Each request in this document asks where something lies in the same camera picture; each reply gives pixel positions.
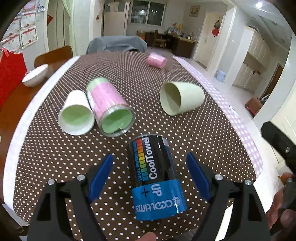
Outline black blue CoolTowel can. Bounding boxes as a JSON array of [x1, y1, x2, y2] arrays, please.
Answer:
[[127, 134, 187, 221]]

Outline white paper cup green inside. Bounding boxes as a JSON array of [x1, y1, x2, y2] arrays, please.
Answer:
[[58, 90, 95, 136]]

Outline pale green paper cup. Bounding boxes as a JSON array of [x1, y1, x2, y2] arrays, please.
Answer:
[[159, 82, 205, 116]]

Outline small pink cup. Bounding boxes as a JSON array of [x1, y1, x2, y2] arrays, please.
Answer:
[[147, 53, 167, 69]]

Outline left hand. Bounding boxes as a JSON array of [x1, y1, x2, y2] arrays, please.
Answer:
[[136, 232, 157, 241]]

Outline brown polka dot tablecloth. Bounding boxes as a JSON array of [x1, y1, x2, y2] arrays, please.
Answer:
[[13, 52, 256, 240]]

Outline light blue trash bin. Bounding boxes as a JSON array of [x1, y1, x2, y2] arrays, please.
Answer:
[[215, 70, 226, 82]]

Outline pink green clear canister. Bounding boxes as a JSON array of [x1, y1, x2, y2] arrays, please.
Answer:
[[86, 77, 135, 137]]

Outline white ceramic bowl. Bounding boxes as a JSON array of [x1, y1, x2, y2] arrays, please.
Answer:
[[22, 64, 49, 87]]

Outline dark wooden desk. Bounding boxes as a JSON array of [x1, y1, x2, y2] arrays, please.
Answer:
[[144, 32, 197, 58]]

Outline red felt bag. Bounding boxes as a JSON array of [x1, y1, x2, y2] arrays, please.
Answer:
[[0, 48, 27, 108]]

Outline wooden chair back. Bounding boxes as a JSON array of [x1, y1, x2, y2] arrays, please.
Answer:
[[34, 46, 73, 78]]

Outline wooden desk chair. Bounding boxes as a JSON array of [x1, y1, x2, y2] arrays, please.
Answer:
[[152, 30, 166, 50]]

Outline grey cloth covered chair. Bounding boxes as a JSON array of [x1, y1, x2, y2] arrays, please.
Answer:
[[86, 36, 147, 54]]

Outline white refrigerator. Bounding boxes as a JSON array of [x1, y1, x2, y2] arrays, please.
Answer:
[[103, 1, 130, 36]]

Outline green door curtain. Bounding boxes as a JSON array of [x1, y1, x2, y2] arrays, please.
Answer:
[[62, 0, 76, 56]]

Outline white wall cabinet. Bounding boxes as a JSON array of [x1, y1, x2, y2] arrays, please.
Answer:
[[229, 26, 272, 93]]

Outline small framed wall picture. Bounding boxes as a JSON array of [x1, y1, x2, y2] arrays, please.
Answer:
[[189, 5, 201, 17]]

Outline window with frame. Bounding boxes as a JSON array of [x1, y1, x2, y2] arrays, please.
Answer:
[[130, 1, 166, 26]]

